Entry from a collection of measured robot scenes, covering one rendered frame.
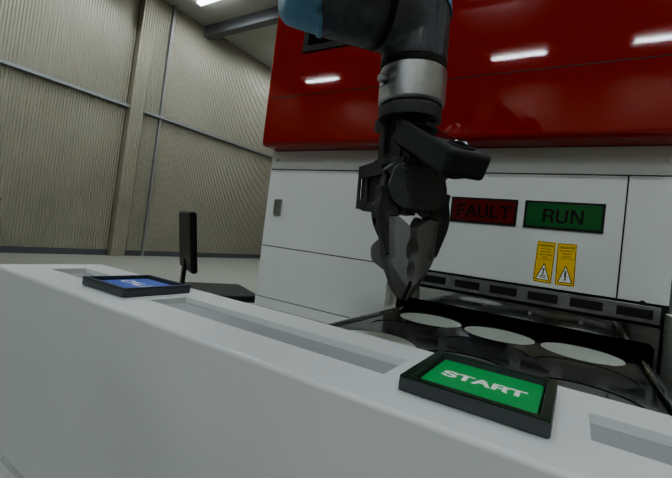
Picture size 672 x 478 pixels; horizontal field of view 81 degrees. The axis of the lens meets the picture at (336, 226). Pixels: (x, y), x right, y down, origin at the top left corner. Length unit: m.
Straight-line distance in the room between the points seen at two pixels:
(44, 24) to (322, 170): 9.06
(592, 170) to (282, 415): 0.68
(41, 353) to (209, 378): 0.18
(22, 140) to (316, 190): 8.54
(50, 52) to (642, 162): 9.50
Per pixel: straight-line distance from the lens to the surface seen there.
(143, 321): 0.25
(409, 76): 0.45
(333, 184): 0.91
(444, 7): 0.49
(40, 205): 9.36
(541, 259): 0.76
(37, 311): 0.37
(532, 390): 0.20
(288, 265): 0.97
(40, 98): 9.47
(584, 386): 0.50
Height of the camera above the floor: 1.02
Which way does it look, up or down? 1 degrees up
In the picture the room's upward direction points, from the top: 7 degrees clockwise
